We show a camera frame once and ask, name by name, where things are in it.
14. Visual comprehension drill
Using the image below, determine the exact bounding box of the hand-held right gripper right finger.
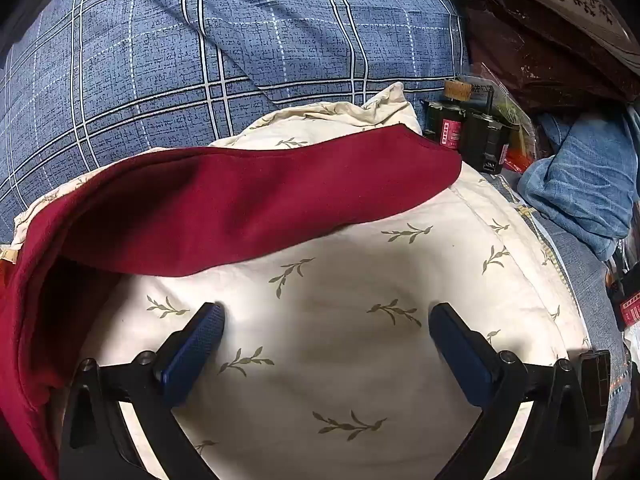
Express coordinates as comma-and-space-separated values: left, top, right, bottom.
429, 302, 593, 480

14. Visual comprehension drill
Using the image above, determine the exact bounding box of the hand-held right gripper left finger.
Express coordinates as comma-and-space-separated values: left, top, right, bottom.
60, 302, 226, 480

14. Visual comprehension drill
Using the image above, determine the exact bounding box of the red garment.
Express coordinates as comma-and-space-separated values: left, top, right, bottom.
0, 127, 463, 480

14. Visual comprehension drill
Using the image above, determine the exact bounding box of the cream leaf-print pillow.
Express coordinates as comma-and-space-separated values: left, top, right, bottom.
0, 81, 593, 480

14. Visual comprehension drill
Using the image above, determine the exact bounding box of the black bottle with red label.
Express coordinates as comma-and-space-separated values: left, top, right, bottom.
424, 99, 467, 148
607, 260, 640, 333

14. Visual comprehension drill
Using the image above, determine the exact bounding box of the blue denim cloth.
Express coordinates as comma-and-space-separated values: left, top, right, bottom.
517, 110, 640, 261

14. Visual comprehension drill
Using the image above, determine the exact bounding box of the black boxy device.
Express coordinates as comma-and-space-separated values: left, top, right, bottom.
462, 85, 516, 175

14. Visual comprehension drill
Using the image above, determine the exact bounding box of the clear plastic packet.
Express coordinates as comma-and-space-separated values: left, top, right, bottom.
480, 62, 536, 171

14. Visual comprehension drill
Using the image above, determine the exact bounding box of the tan cork block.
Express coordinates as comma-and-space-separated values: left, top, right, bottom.
445, 79, 473, 103

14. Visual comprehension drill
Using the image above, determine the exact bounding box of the blue plaid quilt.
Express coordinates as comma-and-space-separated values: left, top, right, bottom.
0, 0, 473, 246

